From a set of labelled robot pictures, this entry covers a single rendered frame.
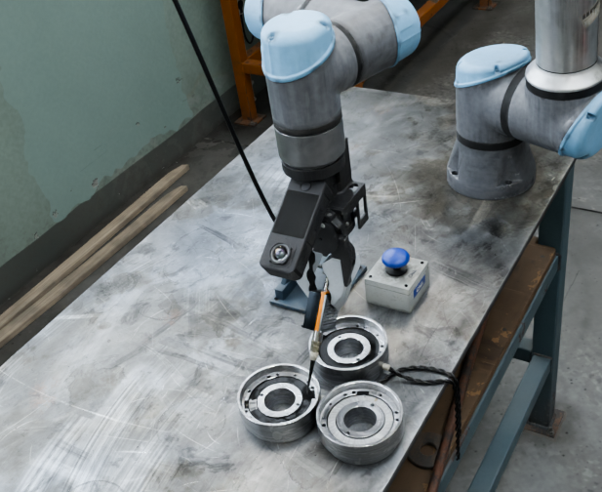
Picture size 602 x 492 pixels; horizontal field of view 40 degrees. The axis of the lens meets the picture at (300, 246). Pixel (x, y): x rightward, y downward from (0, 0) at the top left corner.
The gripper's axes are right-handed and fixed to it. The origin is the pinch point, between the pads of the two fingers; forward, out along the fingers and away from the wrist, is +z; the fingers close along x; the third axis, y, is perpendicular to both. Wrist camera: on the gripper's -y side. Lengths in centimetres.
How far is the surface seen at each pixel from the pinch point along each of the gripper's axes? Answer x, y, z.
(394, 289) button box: -2.1, 15.2, 9.3
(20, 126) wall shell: 159, 83, 44
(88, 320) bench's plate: 40.6, -4.2, 13.1
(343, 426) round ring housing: -6.5, -9.2, 10.2
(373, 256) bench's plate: 6.6, 25.6, 13.2
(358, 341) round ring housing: -1.4, 4.9, 10.5
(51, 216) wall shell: 159, 82, 78
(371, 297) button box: 1.8, 15.2, 12.0
